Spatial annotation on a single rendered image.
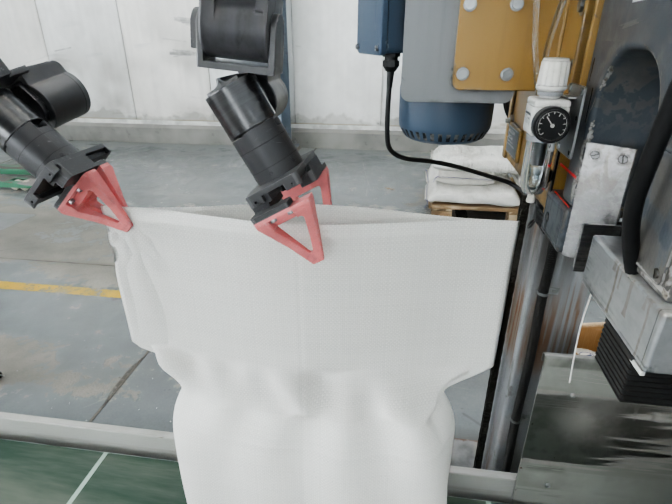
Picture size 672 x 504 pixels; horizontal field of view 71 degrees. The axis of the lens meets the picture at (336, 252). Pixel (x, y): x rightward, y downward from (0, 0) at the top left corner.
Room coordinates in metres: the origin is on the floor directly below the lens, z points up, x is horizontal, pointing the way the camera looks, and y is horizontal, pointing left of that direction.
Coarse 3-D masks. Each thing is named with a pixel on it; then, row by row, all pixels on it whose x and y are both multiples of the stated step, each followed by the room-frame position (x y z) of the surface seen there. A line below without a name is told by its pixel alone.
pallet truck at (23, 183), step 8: (0, 168) 4.31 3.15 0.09; (8, 168) 4.31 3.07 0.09; (16, 168) 4.30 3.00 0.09; (0, 176) 4.03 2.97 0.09; (8, 176) 4.03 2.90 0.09; (0, 184) 3.88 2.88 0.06; (8, 184) 3.87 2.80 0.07; (16, 184) 3.86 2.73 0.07; (24, 184) 3.85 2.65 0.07; (32, 184) 3.87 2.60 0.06
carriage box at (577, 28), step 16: (576, 0) 0.64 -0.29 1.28; (592, 0) 0.58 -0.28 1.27; (576, 16) 0.62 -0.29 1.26; (576, 32) 0.61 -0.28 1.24; (576, 48) 0.58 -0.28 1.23; (576, 64) 0.58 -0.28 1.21; (576, 80) 0.58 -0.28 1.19; (528, 96) 0.79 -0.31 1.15; (512, 112) 0.88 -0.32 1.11; (512, 160) 0.83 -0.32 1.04; (560, 160) 0.58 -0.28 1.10; (560, 176) 0.58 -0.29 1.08; (544, 192) 0.61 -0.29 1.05
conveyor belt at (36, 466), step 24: (0, 456) 0.76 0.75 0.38; (24, 456) 0.76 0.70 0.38; (48, 456) 0.76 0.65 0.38; (72, 456) 0.76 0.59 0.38; (96, 456) 0.76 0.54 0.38; (120, 456) 0.76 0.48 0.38; (0, 480) 0.69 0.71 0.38; (24, 480) 0.69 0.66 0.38; (48, 480) 0.69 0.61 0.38; (72, 480) 0.69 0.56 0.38; (96, 480) 0.69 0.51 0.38; (120, 480) 0.69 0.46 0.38; (144, 480) 0.69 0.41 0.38; (168, 480) 0.69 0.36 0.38
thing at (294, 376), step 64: (128, 256) 0.54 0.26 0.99; (192, 256) 0.51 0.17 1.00; (256, 256) 0.49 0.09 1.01; (384, 256) 0.48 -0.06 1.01; (448, 256) 0.49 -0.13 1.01; (512, 256) 0.49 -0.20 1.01; (128, 320) 0.54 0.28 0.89; (192, 320) 0.52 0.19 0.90; (256, 320) 0.49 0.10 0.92; (320, 320) 0.48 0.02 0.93; (384, 320) 0.48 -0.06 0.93; (448, 320) 0.49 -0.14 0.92; (192, 384) 0.49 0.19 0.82; (256, 384) 0.47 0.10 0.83; (320, 384) 0.47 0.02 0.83; (384, 384) 0.46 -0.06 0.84; (448, 384) 0.48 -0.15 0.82; (192, 448) 0.46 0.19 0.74; (256, 448) 0.44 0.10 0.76; (320, 448) 0.42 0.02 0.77; (384, 448) 0.42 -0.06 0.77; (448, 448) 0.44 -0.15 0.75
